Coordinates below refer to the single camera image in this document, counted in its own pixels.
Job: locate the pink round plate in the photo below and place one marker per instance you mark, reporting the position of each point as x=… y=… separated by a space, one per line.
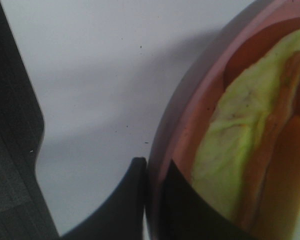
x=203 y=79

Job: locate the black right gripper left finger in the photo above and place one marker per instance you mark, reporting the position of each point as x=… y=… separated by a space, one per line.
x=120 y=217

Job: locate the toast sandwich with lettuce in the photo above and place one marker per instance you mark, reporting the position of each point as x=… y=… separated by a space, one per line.
x=233 y=157

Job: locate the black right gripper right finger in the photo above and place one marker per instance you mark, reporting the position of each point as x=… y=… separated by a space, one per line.
x=186 y=216

